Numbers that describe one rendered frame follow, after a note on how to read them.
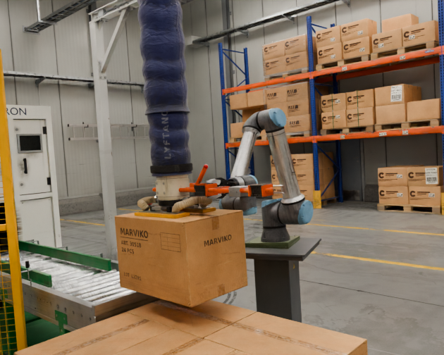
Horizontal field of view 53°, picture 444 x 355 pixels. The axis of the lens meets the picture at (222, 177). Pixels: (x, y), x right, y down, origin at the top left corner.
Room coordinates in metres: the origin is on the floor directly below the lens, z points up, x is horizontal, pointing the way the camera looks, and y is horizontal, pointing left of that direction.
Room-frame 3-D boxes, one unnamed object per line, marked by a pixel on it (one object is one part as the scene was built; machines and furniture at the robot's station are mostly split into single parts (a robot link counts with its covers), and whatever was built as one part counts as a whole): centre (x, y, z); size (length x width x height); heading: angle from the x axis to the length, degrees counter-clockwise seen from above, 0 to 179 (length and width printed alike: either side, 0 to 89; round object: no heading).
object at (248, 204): (2.45, -0.13, 1.08); 0.12 x 0.09 x 0.12; 49
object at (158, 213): (2.32, 0.33, 1.09); 0.34 x 0.10 x 0.05; 47
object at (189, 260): (2.38, 0.25, 0.87); 0.60 x 0.40 x 0.40; 45
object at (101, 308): (2.58, 0.49, 0.58); 0.70 x 0.03 x 0.06; 137
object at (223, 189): (2.34, 0.04, 1.20); 0.93 x 0.30 x 0.04; 47
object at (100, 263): (3.82, 1.42, 0.60); 1.60 x 0.10 x 0.09; 47
